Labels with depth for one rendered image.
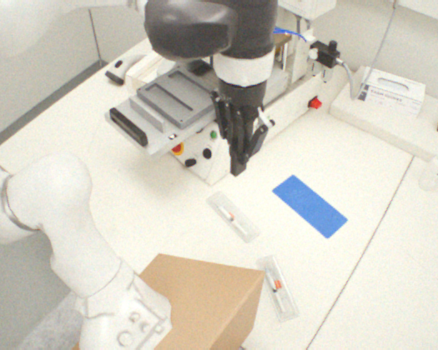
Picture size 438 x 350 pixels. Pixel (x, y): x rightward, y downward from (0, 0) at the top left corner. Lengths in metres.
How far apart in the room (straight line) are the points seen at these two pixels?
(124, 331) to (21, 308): 1.33
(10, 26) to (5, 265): 1.82
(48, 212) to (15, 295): 1.45
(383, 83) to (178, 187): 0.81
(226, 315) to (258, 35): 0.46
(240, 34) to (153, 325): 0.54
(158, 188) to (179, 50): 0.82
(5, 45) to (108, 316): 0.50
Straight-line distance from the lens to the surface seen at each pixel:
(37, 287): 2.12
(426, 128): 1.59
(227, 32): 0.54
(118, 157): 1.41
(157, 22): 0.53
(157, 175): 1.34
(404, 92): 1.59
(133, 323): 0.81
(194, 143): 1.30
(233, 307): 0.76
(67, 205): 0.69
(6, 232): 0.78
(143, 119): 1.20
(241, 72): 0.60
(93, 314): 0.81
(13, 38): 0.52
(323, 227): 1.25
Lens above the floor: 1.79
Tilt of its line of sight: 51 degrees down
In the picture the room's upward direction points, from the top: straight up
